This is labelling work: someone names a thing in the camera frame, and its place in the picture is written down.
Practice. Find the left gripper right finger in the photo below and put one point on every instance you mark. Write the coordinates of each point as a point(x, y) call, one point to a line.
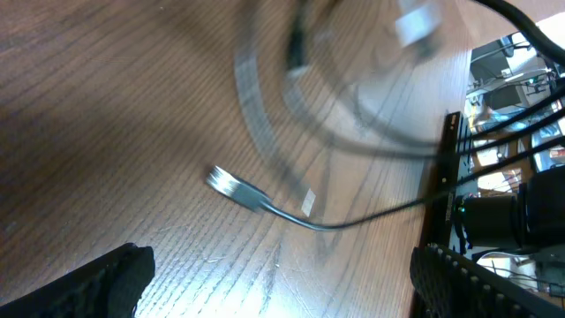
point(449, 285)

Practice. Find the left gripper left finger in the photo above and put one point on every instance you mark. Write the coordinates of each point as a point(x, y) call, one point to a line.
point(109, 286)

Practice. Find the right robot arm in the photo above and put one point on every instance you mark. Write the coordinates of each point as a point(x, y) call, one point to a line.
point(531, 219)

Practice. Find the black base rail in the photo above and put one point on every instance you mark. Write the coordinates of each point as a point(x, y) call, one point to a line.
point(436, 227)

